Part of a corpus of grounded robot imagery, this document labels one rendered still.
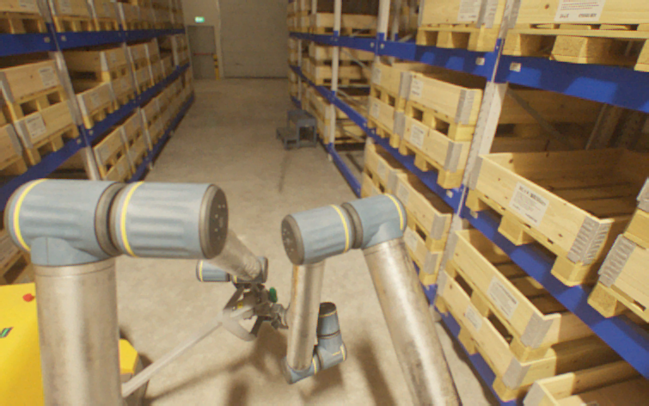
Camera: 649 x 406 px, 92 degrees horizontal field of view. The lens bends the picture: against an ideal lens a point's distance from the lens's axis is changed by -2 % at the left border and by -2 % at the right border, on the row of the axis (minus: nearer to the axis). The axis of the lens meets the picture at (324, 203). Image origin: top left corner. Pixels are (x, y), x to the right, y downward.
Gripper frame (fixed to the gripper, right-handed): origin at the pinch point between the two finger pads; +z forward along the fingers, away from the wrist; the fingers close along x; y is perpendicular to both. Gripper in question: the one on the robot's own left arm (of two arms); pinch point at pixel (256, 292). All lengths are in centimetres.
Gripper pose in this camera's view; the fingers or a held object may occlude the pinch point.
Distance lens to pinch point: 172.2
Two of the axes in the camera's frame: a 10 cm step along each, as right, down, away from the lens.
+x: 9.2, -4.0, 0.1
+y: 2.2, 4.7, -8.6
